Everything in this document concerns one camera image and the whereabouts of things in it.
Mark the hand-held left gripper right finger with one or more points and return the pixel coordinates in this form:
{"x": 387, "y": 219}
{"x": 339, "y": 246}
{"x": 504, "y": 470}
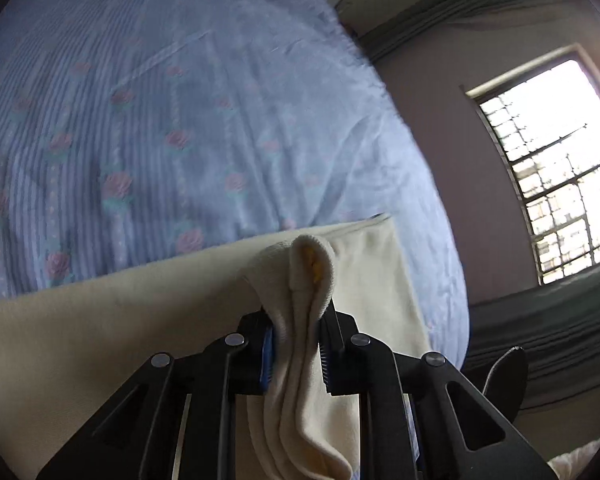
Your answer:
{"x": 326, "y": 360}

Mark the blue floral duvet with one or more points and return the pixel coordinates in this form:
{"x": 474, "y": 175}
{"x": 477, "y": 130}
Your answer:
{"x": 180, "y": 85}

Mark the cream pants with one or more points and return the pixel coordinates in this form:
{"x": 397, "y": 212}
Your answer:
{"x": 130, "y": 320}

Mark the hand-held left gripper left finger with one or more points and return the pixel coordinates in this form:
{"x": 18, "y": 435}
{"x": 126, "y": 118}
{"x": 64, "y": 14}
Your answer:
{"x": 266, "y": 360}

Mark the barred window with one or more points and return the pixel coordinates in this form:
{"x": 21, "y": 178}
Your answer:
{"x": 555, "y": 160}

